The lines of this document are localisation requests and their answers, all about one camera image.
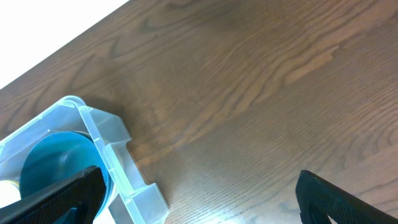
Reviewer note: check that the clear plastic storage container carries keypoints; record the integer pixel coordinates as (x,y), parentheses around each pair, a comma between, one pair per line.
(130,199)

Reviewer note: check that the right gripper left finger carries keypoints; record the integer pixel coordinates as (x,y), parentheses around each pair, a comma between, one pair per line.
(76,199)

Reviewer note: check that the white small bowl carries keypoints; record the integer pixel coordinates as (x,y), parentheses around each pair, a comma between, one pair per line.
(9,193)

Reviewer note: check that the dark blue bowl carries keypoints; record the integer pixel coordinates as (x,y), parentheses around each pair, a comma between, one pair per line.
(59,156)

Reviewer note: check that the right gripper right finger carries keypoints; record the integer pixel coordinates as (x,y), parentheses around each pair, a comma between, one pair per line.
(322,202)

